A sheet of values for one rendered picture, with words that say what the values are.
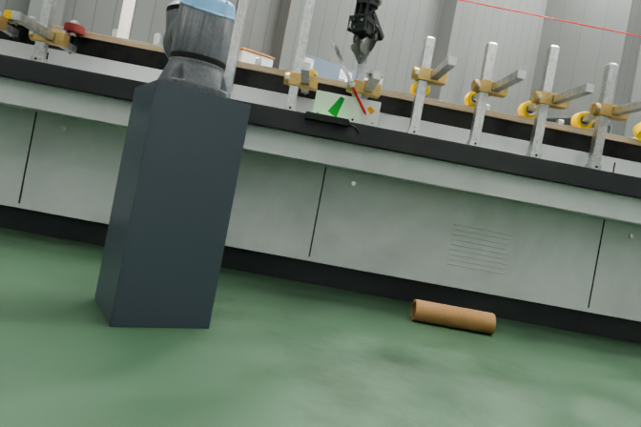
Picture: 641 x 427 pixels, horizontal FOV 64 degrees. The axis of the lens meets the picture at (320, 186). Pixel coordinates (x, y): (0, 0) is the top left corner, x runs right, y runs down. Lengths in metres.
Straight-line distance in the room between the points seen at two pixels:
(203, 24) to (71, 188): 1.25
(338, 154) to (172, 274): 0.95
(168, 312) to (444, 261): 1.35
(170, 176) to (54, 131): 1.24
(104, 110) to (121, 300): 1.05
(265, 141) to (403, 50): 6.27
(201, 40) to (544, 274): 1.79
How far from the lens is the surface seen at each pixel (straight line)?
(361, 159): 2.07
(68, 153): 2.47
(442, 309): 2.00
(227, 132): 1.36
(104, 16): 6.42
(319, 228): 2.26
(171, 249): 1.34
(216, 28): 1.43
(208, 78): 1.39
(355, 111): 2.06
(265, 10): 7.04
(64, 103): 2.28
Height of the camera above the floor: 0.41
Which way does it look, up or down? 1 degrees up
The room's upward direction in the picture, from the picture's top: 11 degrees clockwise
